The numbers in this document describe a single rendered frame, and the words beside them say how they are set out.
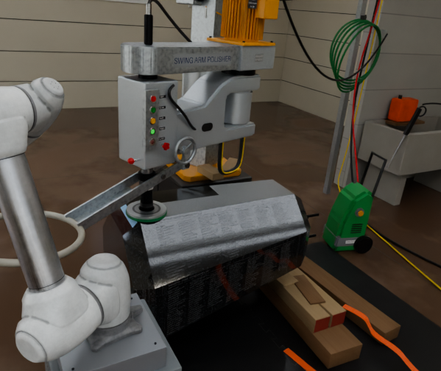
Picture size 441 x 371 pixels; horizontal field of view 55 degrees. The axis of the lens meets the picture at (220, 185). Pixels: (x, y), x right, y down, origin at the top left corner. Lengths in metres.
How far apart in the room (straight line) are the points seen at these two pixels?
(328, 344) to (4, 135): 2.17
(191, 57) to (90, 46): 6.24
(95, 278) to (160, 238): 0.91
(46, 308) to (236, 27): 1.75
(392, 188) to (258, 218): 2.88
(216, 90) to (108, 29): 6.14
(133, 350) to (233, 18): 1.74
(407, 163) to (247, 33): 2.97
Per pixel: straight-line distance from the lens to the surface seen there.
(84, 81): 8.37
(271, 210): 2.59
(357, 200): 3.78
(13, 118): 1.21
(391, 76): 5.37
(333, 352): 2.73
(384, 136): 5.02
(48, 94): 1.27
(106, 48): 8.36
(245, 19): 2.45
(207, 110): 2.28
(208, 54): 2.20
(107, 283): 1.39
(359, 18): 4.76
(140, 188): 2.17
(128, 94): 2.08
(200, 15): 3.09
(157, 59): 1.99
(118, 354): 1.49
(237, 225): 2.44
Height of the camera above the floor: 1.92
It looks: 23 degrees down
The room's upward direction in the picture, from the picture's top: 5 degrees clockwise
